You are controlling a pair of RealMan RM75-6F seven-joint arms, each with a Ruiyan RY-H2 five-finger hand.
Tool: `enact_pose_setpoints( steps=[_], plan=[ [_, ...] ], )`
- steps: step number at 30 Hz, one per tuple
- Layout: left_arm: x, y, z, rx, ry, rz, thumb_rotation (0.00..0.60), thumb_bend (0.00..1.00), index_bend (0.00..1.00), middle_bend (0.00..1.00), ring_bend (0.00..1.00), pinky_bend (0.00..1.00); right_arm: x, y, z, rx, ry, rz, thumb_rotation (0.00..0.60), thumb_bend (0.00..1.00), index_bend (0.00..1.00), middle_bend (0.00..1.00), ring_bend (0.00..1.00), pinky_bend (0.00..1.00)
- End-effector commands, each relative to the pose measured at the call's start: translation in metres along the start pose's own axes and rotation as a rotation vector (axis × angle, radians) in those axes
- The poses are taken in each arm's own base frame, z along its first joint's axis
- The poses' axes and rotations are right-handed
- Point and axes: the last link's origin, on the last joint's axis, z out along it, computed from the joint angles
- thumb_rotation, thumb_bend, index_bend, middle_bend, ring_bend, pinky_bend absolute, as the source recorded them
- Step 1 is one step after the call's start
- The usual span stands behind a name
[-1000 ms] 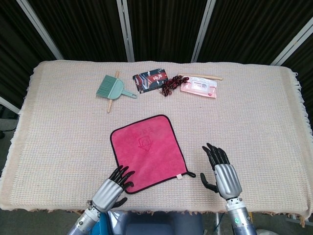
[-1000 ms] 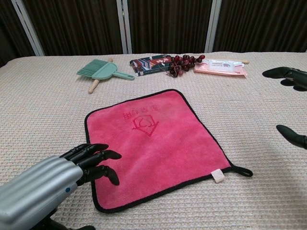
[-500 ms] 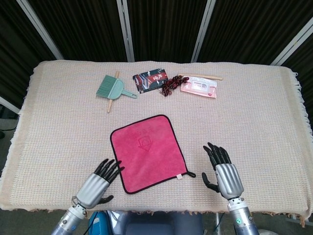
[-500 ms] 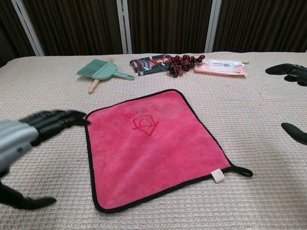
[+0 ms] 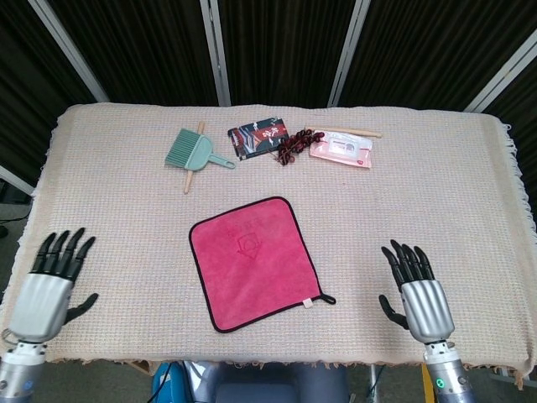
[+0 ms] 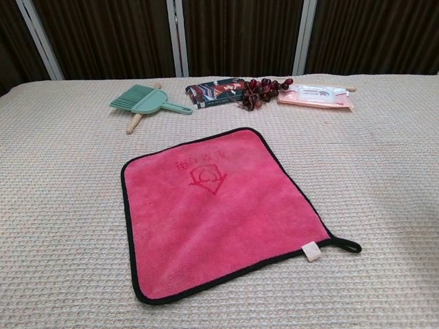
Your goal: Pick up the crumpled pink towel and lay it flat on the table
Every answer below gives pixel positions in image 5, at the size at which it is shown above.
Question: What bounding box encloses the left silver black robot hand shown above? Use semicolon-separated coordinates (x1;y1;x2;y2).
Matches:
8;228;100;344

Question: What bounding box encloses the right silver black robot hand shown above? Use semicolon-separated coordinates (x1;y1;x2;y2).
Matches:
378;238;456;345

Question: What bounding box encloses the pink microfiber cloth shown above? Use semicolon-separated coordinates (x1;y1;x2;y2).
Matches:
188;196;336;335

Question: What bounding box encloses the metal table leg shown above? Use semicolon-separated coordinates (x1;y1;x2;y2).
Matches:
368;364;381;403

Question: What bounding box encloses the beige woven tablecloth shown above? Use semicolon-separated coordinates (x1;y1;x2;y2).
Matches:
0;102;530;385

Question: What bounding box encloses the blue plastic cover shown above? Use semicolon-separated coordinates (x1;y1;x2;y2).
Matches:
151;361;188;403

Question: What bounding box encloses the grey-blue robot torso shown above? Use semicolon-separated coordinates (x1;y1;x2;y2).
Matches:
184;361;352;403

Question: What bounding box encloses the pink wet wipes pack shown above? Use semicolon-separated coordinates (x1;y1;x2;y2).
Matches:
309;129;374;170

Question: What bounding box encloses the slender wooden stick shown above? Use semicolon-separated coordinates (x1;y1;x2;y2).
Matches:
304;123;383;139

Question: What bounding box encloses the thick wooden stick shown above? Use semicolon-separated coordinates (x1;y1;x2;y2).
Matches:
182;121;206;195

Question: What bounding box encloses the dark ribbed partition panel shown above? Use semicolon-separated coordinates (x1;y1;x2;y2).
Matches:
0;0;97;186
217;0;362;107
339;0;537;111
45;0;219;106
482;71;537;236

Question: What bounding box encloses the dark red grape bunch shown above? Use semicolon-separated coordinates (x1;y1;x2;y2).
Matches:
270;128;326;167

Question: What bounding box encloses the green plastic hand brush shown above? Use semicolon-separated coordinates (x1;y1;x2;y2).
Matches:
163;128;237;172

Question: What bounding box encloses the dark printed card box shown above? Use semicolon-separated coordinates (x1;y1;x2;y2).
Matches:
227;117;291;162

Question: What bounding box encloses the grey metal partition post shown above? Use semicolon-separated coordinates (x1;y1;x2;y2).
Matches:
326;0;373;107
463;36;537;113
199;0;232;107
28;0;110;103
0;165;35;197

